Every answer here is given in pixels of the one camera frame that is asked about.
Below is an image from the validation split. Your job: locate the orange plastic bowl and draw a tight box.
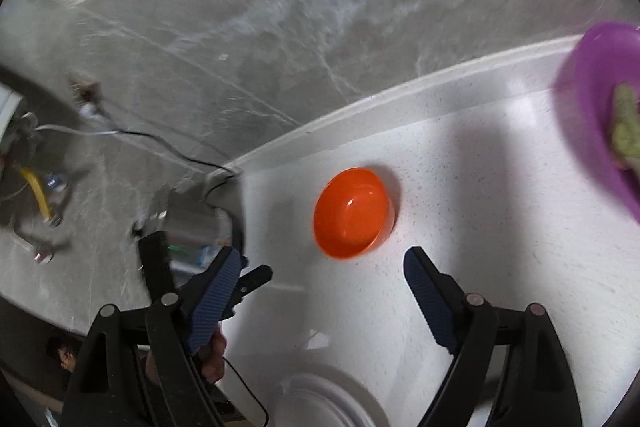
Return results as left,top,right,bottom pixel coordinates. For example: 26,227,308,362
312,167,396,260

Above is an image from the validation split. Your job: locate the person's left hand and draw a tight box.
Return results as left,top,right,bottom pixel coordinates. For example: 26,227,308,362
198,325,228,384

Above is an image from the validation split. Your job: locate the white plate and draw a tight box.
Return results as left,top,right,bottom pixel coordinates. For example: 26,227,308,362
270,367,390,427

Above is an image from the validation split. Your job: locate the purple plastic bowl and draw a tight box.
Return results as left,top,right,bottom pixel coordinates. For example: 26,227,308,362
553,22,639,219

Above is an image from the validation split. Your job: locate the black power cable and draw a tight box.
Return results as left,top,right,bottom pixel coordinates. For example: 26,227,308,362
98,95,246,218

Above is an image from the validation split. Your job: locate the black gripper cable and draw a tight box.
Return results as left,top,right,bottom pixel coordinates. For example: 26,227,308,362
219,355,271,427

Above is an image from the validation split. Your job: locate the yellow gas hose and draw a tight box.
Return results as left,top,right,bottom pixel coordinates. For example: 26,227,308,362
19,168,54,223

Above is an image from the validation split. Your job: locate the white cable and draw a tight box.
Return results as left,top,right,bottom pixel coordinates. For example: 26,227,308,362
29,104,122,139

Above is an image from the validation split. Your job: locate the white wall socket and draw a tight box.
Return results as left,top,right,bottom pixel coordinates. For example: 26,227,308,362
67,72,101,106

